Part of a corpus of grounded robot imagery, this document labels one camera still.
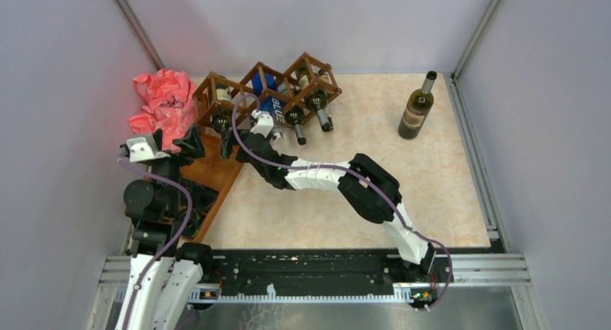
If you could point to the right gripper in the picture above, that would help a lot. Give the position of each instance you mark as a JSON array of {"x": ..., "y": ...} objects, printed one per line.
[{"x": 227, "y": 145}]

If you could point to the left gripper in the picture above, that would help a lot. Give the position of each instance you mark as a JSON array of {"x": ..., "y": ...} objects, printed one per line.
[{"x": 192, "y": 143}]

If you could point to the blue square glass bottle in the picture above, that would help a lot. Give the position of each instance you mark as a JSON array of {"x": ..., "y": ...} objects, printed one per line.
[{"x": 272, "y": 105}]

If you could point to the dark green wine bottle front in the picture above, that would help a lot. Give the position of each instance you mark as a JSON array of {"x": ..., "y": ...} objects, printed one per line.
[{"x": 295, "y": 116}]

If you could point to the dark green wine bottle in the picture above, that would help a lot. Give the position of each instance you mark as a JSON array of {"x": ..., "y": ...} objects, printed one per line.
[
  {"x": 316, "y": 100},
  {"x": 295, "y": 116}
]

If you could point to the brown wooden wine rack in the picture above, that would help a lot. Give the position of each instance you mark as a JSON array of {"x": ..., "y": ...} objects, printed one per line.
[{"x": 246, "y": 101}]

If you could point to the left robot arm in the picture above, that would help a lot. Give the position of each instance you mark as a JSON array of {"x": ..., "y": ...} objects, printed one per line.
[{"x": 152, "y": 232}]

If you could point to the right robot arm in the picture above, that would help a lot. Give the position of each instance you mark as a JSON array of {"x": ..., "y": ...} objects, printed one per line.
[{"x": 373, "y": 193}]

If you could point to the wooden compartment tray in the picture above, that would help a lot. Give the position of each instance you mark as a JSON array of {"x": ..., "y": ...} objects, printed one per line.
[{"x": 215, "y": 173}]

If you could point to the pink plastic bag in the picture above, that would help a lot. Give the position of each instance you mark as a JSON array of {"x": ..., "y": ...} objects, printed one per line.
[{"x": 167, "y": 105}]

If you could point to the rolled dark belt upper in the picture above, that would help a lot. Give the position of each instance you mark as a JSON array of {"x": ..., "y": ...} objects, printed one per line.
[{"x": 203, "y": 198}]

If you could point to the rolled dark belt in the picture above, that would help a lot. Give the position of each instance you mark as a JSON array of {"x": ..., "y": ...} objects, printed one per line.
[
  {"x": 203, "y": 198},
  {"x": 193, "y": 226}
]

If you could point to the rolled dark belt lower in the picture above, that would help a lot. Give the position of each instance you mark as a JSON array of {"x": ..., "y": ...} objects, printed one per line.
[{"x": 193, "y": 226}]

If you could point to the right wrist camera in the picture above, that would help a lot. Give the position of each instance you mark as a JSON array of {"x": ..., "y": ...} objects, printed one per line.
[{"x": 262, "y": 123}]

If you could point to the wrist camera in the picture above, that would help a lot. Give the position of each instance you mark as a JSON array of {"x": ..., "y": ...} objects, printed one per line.
[
  {"x": 143, "y": 147},
  {"x": 262, "y": 123}
]

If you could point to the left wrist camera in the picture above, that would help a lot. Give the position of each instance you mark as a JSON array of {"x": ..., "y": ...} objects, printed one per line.
[{"x": 143, "y": 147}]

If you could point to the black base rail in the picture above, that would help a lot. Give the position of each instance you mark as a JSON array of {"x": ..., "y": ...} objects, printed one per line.
[{"x": 309, "y": 276}]

